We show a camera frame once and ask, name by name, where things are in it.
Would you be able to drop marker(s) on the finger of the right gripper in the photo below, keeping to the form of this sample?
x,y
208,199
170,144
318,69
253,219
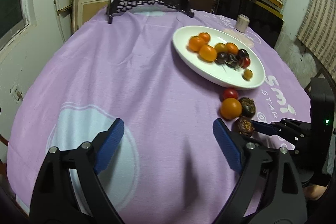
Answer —
x,y
264,128

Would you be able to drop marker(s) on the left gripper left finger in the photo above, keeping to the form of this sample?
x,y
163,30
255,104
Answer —
x,y
53,193

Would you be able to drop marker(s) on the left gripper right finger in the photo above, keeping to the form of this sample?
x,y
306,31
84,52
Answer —
x,y
282,200

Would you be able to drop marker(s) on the red cherry tomato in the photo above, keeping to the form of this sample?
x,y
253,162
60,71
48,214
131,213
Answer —
x,y
245,62

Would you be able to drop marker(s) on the yellow orange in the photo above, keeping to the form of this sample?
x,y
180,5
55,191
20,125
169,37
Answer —
x,y
221,48

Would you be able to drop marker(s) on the small yellow longan fruit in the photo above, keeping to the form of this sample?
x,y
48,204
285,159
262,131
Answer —
x,y
247,75

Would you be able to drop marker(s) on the person's right hand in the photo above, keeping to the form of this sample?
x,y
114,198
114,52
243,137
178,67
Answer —
x,y
314,192

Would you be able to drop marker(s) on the wrinkled passion fruit front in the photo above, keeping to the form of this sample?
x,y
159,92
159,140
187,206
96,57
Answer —
x,y
243,126

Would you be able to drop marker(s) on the wrinkled passion fruit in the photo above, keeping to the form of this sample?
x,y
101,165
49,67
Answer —
x,y
248,107
243,126

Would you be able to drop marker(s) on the wrinkled passion fruit back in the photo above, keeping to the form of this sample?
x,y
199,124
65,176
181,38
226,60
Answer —
x,y
248,107

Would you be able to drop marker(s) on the orange on cloth middle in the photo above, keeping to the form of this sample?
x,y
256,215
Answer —
x,y
230,109

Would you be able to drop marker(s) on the red tomato on cloth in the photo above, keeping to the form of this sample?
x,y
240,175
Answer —
x,y
230,93

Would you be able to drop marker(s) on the white oval plate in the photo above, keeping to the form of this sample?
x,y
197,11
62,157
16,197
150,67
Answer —
x,y
222,75

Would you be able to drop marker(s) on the wooden chair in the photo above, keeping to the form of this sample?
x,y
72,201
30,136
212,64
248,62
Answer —
x,y
321,74

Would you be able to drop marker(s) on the dark purple fruit centre plate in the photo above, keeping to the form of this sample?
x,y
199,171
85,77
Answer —
x,y
232,61

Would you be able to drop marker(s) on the dark passion fruit on plate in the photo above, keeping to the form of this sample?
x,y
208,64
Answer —
x,y
242,53

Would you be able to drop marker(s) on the mandarin orange on plate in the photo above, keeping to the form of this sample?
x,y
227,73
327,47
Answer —
x,y
232,48

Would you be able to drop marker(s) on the black cabinet behind table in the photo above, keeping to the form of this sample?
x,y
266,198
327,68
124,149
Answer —
x,y
266,24

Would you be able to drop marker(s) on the purple tablecloth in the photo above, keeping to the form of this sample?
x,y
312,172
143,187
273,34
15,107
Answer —
x,y
169,167

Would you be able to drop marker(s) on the mandarin on cloth left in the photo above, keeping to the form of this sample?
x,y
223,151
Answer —
x,y
205,36

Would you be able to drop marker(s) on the mandarin on plate left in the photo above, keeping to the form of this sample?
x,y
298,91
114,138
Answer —
x,y
195,43

